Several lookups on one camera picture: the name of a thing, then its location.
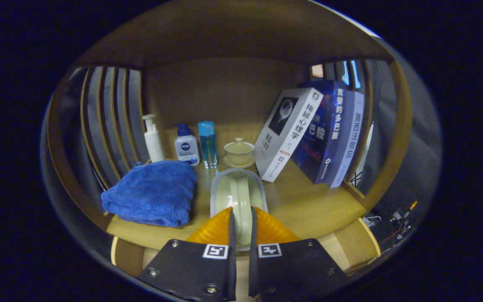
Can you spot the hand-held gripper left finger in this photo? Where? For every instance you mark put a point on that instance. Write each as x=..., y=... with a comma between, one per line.
x=231, y=268

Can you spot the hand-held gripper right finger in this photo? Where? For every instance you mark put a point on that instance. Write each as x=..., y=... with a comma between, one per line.
x=253, y=268

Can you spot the wooden countertop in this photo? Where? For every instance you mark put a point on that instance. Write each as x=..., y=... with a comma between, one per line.
x=308, y=205

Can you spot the wooden cabinet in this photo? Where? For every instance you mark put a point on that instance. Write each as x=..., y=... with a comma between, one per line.
x=224, y=88

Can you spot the blue folded towel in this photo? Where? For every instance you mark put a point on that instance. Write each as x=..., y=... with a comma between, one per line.
x=153, y=193

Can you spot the beige lidded teacup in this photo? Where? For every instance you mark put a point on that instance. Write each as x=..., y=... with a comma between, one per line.
x=239, y=153

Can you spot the clear blue bottle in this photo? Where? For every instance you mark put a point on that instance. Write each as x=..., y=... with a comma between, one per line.
x=208, y=144

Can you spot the white bottle blue cap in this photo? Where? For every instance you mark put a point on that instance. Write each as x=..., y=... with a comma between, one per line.
x=187, y=147

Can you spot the white book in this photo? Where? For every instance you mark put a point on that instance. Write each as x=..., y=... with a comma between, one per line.
x=285, y=134

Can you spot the black light stand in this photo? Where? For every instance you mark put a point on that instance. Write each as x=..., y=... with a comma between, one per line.
x=359, y=176

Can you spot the white pump bottle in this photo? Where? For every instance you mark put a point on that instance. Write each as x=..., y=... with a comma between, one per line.
x=154, y=144

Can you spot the dark blue book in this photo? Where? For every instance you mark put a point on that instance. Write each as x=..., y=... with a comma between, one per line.
x=321, y=134

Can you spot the orange black tool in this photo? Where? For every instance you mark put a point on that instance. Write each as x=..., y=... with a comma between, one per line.
x=401, y=214

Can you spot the light blue book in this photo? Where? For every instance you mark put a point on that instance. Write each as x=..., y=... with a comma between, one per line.
x=348, y=138

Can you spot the black backdrop cloth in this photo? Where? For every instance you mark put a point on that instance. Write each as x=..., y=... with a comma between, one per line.
x=417, y=147

